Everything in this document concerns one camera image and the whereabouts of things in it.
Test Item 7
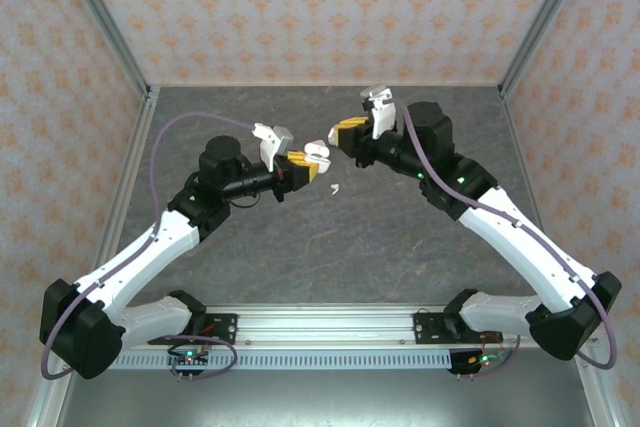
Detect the small controller circuit board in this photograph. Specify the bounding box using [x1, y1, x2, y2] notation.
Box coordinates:
[167, 345, 211, 379]
[448, 346, 511, 378]

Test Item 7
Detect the grey metal panel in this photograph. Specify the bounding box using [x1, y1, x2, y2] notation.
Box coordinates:
[54, 369, 601, 427]

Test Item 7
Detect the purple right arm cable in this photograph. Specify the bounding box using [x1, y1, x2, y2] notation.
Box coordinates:
[394, 99, 619, 378]

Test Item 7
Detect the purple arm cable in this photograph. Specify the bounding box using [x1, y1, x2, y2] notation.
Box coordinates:
[40, 111, 256, 381]
[394, 99, 619, 378]

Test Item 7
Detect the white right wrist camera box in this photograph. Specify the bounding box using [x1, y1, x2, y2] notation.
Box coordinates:
[359, 84, 399, 141]

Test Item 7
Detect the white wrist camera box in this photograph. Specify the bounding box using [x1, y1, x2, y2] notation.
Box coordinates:
[359, 84, 399, 141]
[251, 121, 294, 173]

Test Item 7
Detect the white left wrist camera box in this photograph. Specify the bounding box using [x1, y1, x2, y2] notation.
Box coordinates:
[251, 121, 294, 173]

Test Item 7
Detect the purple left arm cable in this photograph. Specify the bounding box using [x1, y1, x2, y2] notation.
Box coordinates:
[40, 111, 256, 381]

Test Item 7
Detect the aluminium corner post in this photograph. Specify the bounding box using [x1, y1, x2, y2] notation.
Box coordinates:
[498, 0, 597, 99]
[52, 0, 154, 99]

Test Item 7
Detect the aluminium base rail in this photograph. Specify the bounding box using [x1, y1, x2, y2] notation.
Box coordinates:
[52, 302, 601, 351]

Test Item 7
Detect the slotted grey cable tray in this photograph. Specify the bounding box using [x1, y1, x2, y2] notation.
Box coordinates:
[112, 350, 454, 371]

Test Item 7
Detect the aluminium frame bar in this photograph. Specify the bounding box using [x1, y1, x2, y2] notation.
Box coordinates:
[574, 361, 617, 427]
[24, 371, 76, 427]

